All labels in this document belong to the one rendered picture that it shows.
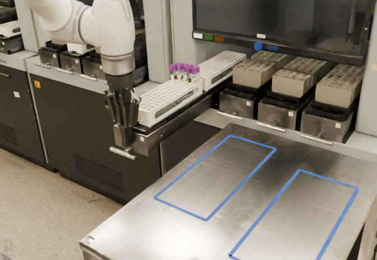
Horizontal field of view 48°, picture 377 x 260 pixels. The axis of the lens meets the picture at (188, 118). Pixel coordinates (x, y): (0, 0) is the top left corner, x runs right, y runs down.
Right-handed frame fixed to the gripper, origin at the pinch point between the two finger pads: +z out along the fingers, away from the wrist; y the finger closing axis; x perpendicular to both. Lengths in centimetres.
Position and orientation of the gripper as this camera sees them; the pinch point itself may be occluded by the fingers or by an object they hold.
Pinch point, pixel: (126, 135)
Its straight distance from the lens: 128.0
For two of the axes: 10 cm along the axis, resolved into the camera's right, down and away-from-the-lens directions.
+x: -5.7, 3.9, -7.2
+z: 0.3, 8.9, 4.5
